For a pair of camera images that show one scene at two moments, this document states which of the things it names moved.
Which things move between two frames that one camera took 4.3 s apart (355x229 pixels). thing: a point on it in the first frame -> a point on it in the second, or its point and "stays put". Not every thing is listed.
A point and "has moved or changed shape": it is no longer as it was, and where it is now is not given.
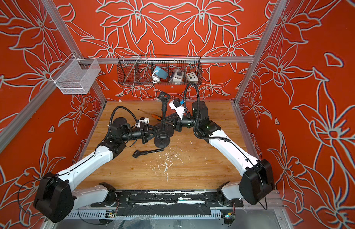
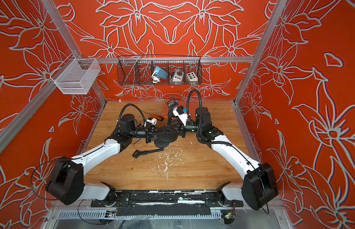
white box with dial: (178, 76) stays put
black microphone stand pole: (164, 96) has moved or changed shape
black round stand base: (167, 132) has moved or changed shape
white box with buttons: (192, 77) stays put
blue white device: (158, 73) stays put
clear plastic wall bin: (74, 76) stays put
